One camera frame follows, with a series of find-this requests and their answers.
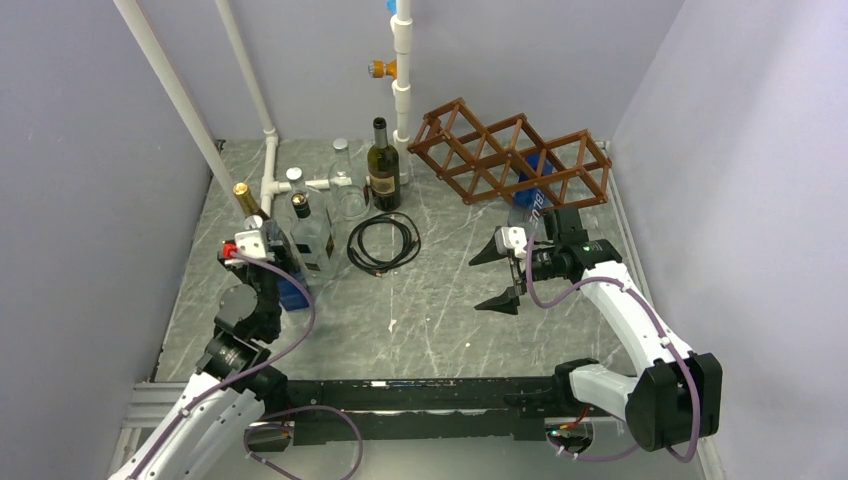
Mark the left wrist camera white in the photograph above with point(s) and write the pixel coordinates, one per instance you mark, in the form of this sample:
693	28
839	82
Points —
250	243

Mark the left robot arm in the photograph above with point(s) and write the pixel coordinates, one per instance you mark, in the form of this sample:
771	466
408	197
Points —
233	384

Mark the white PVC pipe frame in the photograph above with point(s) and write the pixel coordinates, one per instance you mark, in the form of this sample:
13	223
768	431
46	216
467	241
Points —
401	24

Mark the blue label clear bottle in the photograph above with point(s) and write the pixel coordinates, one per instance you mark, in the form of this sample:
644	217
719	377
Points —
528	203
282	254

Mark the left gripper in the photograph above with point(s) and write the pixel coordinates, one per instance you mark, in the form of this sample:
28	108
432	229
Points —
240	269

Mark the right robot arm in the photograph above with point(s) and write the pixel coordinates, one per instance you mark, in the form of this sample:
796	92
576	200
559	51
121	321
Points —
674	397

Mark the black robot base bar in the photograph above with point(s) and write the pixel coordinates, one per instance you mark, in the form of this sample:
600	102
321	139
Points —
316	412

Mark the brown wooden wine rack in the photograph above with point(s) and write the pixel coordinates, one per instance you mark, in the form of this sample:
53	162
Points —
483	162

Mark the brown gold-capped wine bottle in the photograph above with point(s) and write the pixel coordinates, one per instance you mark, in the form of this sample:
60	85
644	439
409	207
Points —
254	216

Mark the dark bottle black cap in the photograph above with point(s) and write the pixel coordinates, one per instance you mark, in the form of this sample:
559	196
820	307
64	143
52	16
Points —
313	237

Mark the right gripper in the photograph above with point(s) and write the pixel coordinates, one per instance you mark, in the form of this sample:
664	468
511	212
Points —
507	302

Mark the aluminium rail frame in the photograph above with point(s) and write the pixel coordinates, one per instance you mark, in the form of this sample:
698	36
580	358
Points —
142	404

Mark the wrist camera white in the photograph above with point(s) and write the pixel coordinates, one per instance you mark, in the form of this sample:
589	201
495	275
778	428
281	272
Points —
250	243
511	241

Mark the orange valve fitting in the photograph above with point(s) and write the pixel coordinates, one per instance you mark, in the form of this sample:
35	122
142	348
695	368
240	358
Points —
379	69

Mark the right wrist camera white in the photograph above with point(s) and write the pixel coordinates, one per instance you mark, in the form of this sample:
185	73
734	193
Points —
511	241

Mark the clear glass bottle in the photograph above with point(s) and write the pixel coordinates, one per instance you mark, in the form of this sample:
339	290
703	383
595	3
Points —
296	181
348	188

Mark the dark green wine bottle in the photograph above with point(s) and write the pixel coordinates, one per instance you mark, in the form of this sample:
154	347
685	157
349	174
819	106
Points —
384	169

